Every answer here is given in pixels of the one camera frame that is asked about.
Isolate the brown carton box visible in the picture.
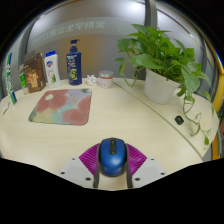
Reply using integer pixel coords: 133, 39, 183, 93
23, 50, 47, 94

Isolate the small pink-labelled jar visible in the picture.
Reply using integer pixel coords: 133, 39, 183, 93
96, 69, 115, 89

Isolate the green plant white pot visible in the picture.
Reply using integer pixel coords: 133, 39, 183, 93
114, 23, 214, 147

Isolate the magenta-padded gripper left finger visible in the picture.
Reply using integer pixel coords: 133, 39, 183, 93
59, 143, 102, 189

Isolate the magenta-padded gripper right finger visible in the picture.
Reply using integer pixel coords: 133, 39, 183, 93
124, 143, 167, 189

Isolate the crumpled white tissue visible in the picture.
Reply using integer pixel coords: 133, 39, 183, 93
85, 74, 98, 87

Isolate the white bottle blue cap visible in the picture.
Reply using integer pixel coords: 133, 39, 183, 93
43, 50, 62, 89

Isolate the blue computer mouse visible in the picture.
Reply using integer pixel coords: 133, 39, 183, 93
97, 137, 129, 178

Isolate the white green shuttlecock tube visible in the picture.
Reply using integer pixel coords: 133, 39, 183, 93
3, 52, 18, 106

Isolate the small black round object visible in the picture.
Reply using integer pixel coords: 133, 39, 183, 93
174, 115, 185, 126

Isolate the small white blister pack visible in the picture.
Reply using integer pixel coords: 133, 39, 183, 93
1, 101, 11, 116

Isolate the floral print mouse pad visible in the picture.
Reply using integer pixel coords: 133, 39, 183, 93
28, 88, 93, 127

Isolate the dark blue pump bottle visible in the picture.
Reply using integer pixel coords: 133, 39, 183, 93
65, 39, 83, 86

